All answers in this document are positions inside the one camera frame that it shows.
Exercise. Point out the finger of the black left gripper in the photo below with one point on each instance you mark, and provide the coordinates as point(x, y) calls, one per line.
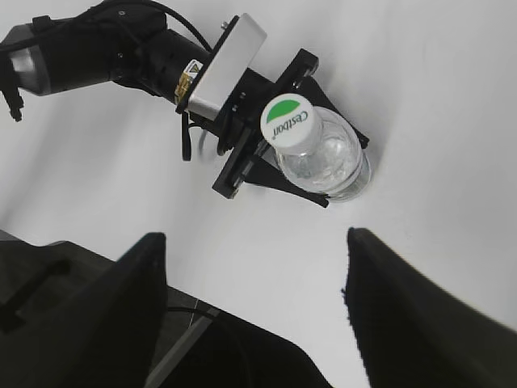
point(311, 90)
point(263, 170)

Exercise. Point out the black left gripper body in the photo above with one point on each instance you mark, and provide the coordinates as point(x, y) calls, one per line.
point(239, 128)

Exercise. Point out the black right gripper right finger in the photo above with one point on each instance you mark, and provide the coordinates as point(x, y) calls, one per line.
point(412, 333)

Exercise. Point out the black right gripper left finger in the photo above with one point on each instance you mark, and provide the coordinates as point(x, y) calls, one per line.
point(106, 335)

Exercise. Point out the white green bottle cap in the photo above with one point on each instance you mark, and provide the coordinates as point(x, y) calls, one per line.
point(290, 124)

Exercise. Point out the clear water bottle green label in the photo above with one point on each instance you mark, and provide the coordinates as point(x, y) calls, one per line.
point(336, 167)

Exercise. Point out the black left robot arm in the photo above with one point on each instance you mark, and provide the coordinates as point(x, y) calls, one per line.
point(125, 42)

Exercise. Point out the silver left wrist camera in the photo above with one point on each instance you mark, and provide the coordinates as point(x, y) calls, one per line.
point(204, 87)

